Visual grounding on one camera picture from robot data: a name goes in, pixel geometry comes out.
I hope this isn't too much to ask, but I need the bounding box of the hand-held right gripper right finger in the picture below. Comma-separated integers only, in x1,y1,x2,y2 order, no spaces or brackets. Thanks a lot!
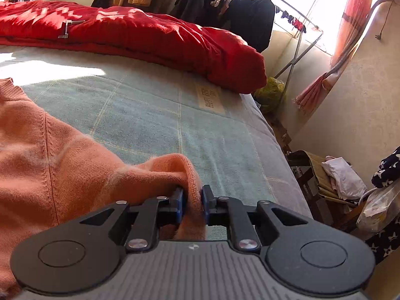
201,185,308,252

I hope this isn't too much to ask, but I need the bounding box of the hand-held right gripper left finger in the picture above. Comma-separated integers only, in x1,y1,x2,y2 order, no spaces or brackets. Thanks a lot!
79,187,189,253

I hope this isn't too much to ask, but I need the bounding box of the orange striped knit sweater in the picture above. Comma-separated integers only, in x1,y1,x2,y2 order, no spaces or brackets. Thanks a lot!
0,78,207,297

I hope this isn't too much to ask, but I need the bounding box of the metal clothes drying rack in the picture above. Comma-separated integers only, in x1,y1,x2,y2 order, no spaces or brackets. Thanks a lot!
225,0,324,107

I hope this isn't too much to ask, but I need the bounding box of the row of small hanging clothes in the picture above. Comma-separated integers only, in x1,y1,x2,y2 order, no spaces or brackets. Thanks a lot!
276,9,308,33

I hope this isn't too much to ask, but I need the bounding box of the green checked bed sheet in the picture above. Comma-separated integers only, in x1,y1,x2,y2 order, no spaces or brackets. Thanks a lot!
0,45,313,241

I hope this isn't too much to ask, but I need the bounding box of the dark wooden chair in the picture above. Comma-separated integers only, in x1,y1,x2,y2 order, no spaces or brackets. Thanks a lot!
287,150,360,229

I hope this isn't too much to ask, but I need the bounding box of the khaki cloth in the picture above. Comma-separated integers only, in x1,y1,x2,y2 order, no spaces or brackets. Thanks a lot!
304,151,341,197

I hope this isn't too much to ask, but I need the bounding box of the yellow-green bag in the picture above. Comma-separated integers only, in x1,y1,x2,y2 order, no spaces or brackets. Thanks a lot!
254,76,286,107

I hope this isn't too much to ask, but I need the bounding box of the white crumpled cloth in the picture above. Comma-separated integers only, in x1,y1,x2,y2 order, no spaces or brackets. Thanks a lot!
322,155,368,199

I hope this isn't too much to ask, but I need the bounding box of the red quilt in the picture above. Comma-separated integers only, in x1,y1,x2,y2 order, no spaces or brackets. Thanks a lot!
0,0,268,94

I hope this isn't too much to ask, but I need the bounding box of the star-patterned dark cloth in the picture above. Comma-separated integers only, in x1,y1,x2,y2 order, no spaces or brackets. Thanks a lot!
356,179,400,233

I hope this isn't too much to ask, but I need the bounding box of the dark star print cloth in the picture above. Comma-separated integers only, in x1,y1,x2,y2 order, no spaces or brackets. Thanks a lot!
365,222,400,265
372,146,400,188

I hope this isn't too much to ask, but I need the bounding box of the plain black hanging garment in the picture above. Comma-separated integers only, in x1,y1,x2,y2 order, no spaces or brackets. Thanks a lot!
223,0,276,52

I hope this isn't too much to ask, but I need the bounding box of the black jacket with round patch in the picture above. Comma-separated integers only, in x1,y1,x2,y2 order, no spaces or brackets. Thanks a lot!
170,0,226,27

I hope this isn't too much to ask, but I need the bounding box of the pink curtain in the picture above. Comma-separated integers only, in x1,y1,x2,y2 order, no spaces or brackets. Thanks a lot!
295,0,379,110

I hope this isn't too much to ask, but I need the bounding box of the metal crank handle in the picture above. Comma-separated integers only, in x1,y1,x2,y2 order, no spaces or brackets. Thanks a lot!
58,19,86,39

